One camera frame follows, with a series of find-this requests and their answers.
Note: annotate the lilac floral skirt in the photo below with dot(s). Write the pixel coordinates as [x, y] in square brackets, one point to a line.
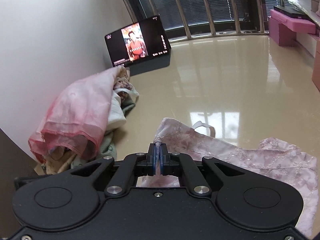
[250, 160]

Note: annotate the beige floral garment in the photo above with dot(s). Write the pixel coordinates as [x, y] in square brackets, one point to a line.
[53, 165]

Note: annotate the brown floral garment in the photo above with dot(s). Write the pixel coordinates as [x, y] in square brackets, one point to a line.
[122, 85]

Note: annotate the metal window railing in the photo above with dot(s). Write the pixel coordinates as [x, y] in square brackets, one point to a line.
[212, 31]

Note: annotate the black tablet with stand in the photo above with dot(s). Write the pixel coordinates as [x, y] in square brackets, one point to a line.
[135, 42]

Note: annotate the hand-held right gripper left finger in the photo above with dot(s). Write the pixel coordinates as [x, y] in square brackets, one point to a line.
[152, 160]

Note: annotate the crinkled white plastic wrap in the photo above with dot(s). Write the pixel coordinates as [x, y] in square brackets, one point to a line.
[297, 5]

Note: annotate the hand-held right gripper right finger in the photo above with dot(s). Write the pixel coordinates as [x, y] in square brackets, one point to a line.
[163, 161]

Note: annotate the dark window blinds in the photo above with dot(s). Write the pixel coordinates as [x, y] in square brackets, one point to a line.
[165, 5]

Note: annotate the cream garment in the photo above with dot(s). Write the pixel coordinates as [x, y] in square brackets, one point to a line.
[117, 115]

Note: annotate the black flat device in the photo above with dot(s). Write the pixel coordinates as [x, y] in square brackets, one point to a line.
[290, 11]

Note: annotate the pink sheer garment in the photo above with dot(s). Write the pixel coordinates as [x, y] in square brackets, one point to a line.
[75, 110]

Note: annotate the green garment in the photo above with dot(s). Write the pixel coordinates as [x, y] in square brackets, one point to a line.
[108, 147]

